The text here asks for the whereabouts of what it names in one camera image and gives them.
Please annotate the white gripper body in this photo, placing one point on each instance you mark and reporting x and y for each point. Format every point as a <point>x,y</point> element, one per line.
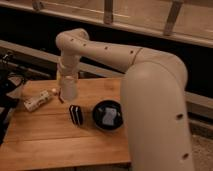
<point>67,66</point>

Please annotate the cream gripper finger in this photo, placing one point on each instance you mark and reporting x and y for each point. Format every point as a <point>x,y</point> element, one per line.
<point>59,82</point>

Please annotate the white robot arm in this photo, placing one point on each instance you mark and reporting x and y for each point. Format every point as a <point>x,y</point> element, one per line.
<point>152,97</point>

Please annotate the black and white striped eraser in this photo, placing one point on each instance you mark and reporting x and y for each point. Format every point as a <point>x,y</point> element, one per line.
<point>76,114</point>

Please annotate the wooden board table top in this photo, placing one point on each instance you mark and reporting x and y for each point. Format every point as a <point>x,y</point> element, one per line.
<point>47,138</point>

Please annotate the black round bowl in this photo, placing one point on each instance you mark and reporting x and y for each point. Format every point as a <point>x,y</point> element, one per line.
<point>99,111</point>

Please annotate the metal rail frame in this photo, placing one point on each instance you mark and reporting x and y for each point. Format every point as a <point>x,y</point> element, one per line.
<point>188,21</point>

